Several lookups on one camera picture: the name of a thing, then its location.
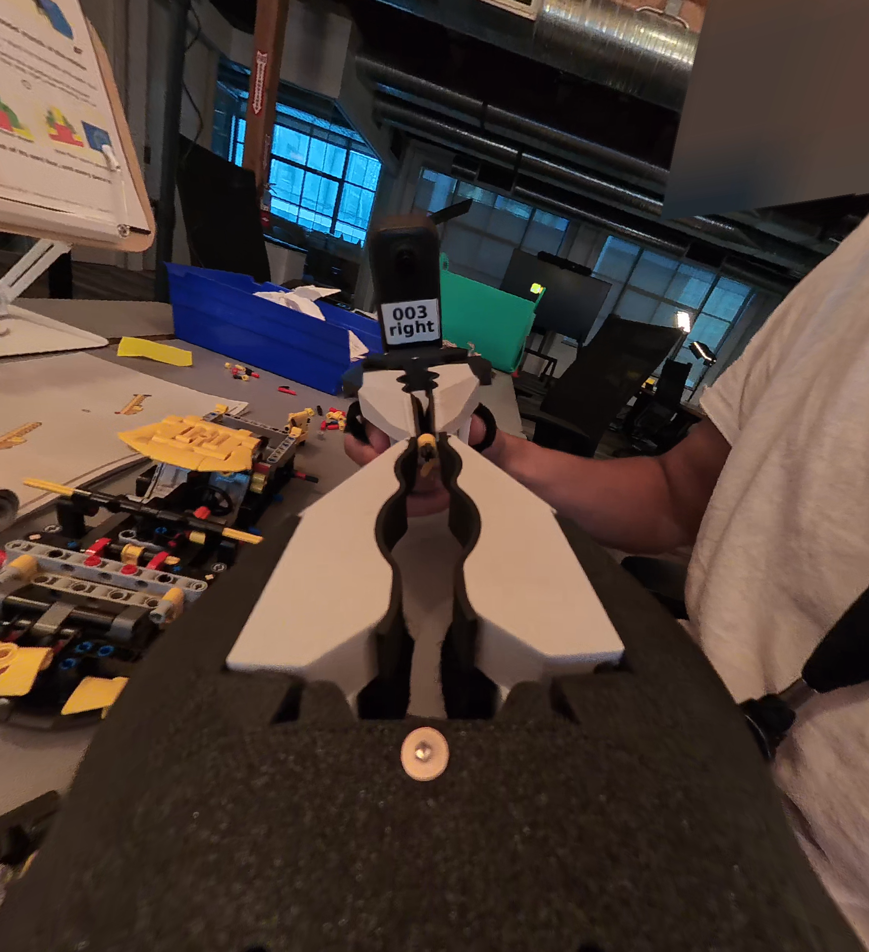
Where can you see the person's right forearm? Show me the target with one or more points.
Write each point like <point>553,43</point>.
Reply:
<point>613,498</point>

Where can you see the yellow pointed flat piece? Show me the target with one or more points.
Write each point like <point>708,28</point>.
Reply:
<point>96,695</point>

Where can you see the scattered small toy pins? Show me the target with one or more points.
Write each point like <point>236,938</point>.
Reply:
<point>237,372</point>

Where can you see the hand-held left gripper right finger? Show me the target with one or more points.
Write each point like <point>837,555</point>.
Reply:
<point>538,587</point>

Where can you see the large paned window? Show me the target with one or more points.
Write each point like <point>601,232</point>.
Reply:
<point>315,186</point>

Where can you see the black monitor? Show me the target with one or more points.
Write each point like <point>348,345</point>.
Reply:
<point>553,297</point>
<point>218,216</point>

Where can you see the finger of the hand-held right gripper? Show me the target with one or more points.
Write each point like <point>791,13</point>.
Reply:
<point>386,398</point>
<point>455,394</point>

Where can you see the metal ceiling duct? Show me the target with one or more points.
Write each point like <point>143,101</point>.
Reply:
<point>613,44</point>

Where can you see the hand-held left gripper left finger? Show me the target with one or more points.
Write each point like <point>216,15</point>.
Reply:
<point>315,587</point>

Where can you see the green tote bin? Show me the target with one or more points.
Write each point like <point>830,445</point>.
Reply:
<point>486,320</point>

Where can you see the white crumpled paper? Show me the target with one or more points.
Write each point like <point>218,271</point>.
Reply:
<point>293,297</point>

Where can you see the wooden beam red label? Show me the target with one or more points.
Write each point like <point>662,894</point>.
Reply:
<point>265,74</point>

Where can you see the yellow flat sheet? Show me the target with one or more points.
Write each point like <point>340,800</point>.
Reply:
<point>155,351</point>

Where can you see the yellow stubby toy connector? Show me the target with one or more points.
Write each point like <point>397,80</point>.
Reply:
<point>427,446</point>

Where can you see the wooden framed sign board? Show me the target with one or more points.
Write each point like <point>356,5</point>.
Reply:
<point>33,111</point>

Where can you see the blue storage bin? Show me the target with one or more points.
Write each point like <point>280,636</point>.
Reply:
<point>241,327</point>

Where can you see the person's right hand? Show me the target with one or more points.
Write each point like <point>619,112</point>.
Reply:
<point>427,498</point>

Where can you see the white jointed stand arm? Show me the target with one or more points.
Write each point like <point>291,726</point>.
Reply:
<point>25,271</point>

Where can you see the yellow toy car model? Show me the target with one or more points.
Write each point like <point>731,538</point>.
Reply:
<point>196,442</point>

